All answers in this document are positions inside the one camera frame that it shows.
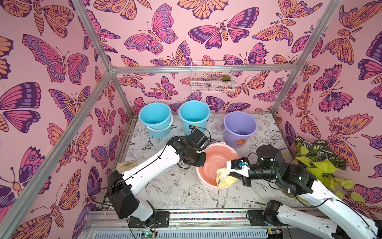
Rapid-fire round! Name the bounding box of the pink plastic bucket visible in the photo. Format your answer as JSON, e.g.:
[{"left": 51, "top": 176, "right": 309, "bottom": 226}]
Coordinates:
[{"left": 196, "top": 142, "right": 239, "bottom": 190}]

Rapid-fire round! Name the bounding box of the blue bucket white handle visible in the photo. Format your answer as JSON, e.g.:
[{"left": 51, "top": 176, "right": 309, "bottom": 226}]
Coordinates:
[{"left": 138, "top": 103, "right": 173, "bottom": 138}]

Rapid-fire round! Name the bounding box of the yellow microfiber cloth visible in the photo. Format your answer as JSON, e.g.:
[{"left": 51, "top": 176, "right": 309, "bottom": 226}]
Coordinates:
[{"left": 215, "top": 168, "right": 238, "bottom": 188}]

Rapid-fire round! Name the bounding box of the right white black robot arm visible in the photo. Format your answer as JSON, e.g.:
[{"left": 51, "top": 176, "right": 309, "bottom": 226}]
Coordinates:
[{"left": 238, "top": 145, "right": 382, "bottom": 239}]

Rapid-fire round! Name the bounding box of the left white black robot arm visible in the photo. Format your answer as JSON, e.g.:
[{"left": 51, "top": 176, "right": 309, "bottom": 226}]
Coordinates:
[{"left": 105, "top": 128, "right": 211, "bottom": 227}]

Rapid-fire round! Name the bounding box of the right blue bucket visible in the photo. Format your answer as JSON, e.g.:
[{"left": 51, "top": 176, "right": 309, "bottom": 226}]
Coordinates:
[{"left": 178, "top": 100, "right": 211, "bottom": 134}]

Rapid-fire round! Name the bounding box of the purple plastic bucket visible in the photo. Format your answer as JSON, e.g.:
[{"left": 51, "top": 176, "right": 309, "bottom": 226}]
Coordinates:
[{"left": 223, "top": 112, "right": 258, "bottom": 147}]

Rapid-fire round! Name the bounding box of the beige worn cloth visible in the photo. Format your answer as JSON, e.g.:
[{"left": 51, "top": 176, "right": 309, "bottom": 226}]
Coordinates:
[{"left": 115, "top": 160, "right": 138, "bottom": 174}]

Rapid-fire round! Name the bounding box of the green leafy potted plant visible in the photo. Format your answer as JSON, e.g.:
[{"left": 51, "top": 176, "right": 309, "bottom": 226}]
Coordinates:
[{"left": 287, "top": 136, "right": 366, "bottom": 203}]

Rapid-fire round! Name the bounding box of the small green succulent plant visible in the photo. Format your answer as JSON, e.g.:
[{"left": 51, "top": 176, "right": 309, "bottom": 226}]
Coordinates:
[{"left": 221, "top": 75, "right": 231, "bottom": 81}]

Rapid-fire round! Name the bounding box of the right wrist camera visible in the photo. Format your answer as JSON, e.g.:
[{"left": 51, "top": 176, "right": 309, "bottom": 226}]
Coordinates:
[{"left": 226, "top": 157, "right": 250, "bottom": 179}]

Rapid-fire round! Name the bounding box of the white wire wall basket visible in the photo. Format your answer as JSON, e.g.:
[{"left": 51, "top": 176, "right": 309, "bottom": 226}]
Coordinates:
[{"left": 189, "top": 61, "right": 237, "bottom": 94}]

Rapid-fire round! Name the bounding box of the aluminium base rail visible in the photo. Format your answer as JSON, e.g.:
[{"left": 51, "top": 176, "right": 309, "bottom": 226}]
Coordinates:
[{"left": 78, "top": 208, "right": 341, "bottom": 239}]

